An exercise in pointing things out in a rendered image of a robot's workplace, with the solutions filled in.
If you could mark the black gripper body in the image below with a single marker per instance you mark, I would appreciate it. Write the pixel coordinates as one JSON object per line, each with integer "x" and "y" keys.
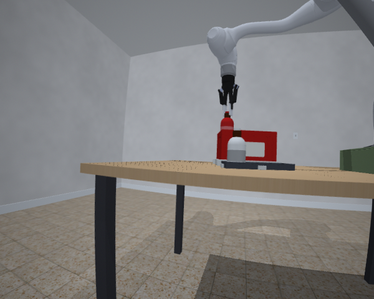
{"x": 228, "y": 80}

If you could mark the white bottle with brown band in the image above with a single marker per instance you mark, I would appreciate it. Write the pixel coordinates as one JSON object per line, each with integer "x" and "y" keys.
{"x": 236, "y": 147}

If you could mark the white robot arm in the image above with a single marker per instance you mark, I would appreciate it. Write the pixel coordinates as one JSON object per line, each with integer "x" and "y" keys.
{"x": 222, "y": 42}

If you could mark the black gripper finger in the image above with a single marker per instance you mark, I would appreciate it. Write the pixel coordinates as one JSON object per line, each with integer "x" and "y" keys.
{"x": 232, "y": 98}
{"x": 223, "y": 98}

